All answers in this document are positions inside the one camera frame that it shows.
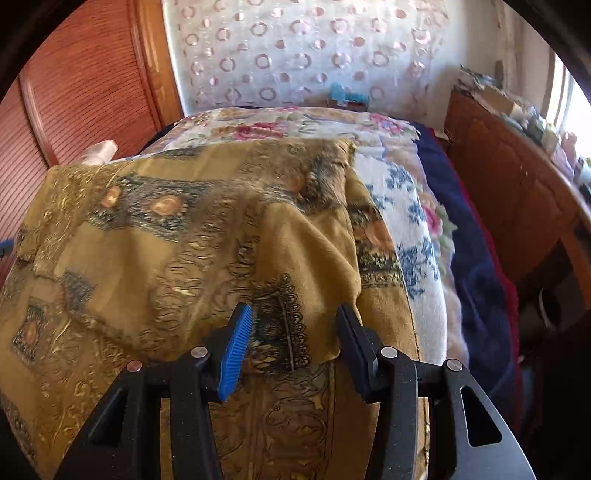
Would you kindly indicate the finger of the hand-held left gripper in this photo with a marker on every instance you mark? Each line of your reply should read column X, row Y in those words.
column 4, row 244

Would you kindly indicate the wooden low cabinet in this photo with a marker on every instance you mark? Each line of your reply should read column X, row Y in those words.
column 508, row 175

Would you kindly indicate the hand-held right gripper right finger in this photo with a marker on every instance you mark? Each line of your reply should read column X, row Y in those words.
column 353, row 341

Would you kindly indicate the white crumpled cloth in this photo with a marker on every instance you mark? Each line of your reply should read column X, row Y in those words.
column 99, row 152

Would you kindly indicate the circle-patterned sheer curtain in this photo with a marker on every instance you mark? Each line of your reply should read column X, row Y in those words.
column 300, row 60

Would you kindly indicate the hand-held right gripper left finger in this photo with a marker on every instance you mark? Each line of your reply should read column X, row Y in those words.
column 235, row 350

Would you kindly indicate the window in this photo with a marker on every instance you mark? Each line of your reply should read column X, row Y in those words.
column 570, row 101

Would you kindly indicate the wooden slatted wardrobe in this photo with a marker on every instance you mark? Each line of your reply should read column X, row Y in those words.
column 83, row 92

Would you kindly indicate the cardboard box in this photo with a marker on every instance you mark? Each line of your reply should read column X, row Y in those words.
column 491, row 101

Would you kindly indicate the golden brown patterned shirt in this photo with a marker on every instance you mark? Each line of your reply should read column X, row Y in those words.
column 161, row 258

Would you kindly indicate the teal blue box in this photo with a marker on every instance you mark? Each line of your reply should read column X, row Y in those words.
column 346, row 97

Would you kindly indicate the navy blue blanket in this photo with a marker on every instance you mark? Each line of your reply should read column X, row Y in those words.
column 475, row 277

